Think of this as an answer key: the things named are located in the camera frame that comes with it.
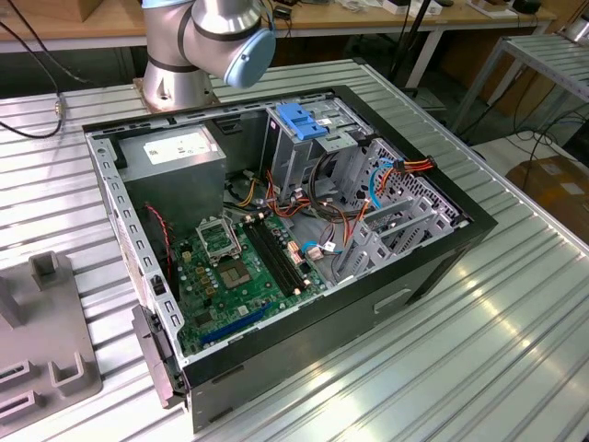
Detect orange power wire black plug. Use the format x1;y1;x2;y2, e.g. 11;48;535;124
342;155;437;243

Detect metal disk bay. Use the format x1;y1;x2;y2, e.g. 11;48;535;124
330;137;473;285

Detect black RAM slot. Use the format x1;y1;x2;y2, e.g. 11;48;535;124
257;219;307;289
243;223;296;297

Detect metal drive cage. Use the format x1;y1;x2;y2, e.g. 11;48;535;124
260;96;375;204

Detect CPU socket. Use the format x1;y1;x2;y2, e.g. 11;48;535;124
218;260;253;292

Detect metal socket cover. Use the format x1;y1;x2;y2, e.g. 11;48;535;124
195;215;243;266

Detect green motherboard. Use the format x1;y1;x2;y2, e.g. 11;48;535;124
172;214;330;355

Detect blue plastic drive latch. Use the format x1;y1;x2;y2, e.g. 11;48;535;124
277;101;329;142

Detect black PC case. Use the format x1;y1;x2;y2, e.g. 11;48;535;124
81;85;501;434

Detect blue expansion slot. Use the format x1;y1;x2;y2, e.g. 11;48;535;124
200;301;272;346

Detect grey power supply unit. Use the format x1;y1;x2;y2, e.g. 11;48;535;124
117;123;229;236

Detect black case fan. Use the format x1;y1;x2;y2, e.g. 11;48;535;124
143;202;180;296

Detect grey case bezel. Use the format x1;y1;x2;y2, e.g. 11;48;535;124
131;303;190;411

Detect brown cardboard box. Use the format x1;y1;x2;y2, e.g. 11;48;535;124
505;154;589;231

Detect wooden desk white legs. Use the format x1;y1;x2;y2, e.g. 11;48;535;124
0;0;558;91

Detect grey parts rack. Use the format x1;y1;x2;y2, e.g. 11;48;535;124
0;250;105;420

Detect metal slat side table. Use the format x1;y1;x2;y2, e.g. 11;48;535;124
453;34;589;134

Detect silver metal cylinder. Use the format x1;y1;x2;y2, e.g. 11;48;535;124
563;13;589;43

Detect red orange wire bundle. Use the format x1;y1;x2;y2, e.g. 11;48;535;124
264;169;326;221

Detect thin blue board wire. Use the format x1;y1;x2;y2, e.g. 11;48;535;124
301;239;345;255

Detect yellow black wire bundle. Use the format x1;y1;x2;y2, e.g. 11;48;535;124
237;178;259;207

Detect blue data wire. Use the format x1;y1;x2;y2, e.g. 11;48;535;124
369;158;398;211

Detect black cable metal connector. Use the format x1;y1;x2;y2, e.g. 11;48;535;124
0;17;70;139

